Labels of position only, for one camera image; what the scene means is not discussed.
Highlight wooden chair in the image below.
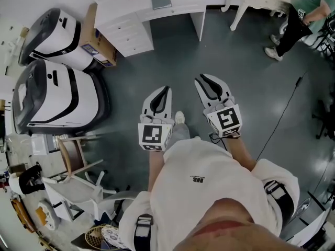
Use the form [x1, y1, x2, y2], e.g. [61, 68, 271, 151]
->
[57, 136, 104, 182]

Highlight person's face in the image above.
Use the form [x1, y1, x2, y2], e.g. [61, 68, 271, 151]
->
[172, 197, 309, 251]

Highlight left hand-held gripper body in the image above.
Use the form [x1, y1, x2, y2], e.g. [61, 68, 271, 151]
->
[138, 113, 175, 153]

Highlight white and black robot machine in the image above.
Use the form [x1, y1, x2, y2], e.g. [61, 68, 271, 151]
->
[18, 7, 103, 72]
[12, 59, 110, 136]

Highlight black floor cable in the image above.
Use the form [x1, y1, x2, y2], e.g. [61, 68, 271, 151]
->
[255, 71, 308, 162]

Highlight black office chair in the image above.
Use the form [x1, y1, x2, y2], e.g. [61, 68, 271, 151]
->
[311, 99, 335, 141]

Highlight white power strip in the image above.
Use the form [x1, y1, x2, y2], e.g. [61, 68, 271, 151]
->
[297, 198, 312, 216]

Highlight person's grey trousers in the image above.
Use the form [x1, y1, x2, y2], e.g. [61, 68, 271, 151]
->
[166, 123, 191, 149]

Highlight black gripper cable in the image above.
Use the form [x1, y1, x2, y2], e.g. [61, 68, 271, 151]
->
[208, 131, 241, 151]

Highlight person's right forearm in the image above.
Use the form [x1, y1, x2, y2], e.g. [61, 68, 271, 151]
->
[224, 136, 258, 173]

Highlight brown cardboard box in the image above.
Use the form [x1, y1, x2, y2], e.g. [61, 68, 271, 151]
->
[79, 2, 118, 67]

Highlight white office chair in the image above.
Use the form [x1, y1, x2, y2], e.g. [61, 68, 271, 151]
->
[41, 170, 137, 222]

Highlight person's left white shoe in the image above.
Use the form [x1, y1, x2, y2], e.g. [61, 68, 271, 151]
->
[174, 110, 186, 126]

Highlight white desk with drawers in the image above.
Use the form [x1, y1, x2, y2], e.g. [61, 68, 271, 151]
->
[85, 0, 232, 58]

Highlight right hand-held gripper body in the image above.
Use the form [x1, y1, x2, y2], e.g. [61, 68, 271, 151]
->
[203, 95, 243, 138]

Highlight person's left black shoulder strap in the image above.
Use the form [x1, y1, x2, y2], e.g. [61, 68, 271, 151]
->
[133, 213, 154, 251]

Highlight person's right black shoulder strap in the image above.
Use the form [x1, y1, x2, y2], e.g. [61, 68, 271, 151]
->
[263, 179, 294, 221]

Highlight person's white shirt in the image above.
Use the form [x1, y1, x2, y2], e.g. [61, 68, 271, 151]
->
[118, 136, 301, 251]

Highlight person's left forearm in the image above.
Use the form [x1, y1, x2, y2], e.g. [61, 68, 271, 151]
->
[148, 150, 166, 193]

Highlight black bag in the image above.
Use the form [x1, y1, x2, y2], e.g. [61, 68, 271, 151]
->
[18, 165, 45, 195]

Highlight white plastic box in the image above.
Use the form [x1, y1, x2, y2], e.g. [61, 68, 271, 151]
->
[31, 134, 57, 155]

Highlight person's black shoulder strap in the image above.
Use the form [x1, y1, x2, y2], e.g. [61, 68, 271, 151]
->
[263, 179, 294, 221]
[133, 213, 154, 251]

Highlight white side table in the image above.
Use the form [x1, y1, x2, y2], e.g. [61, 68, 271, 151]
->
[289, 207, 335, 248]

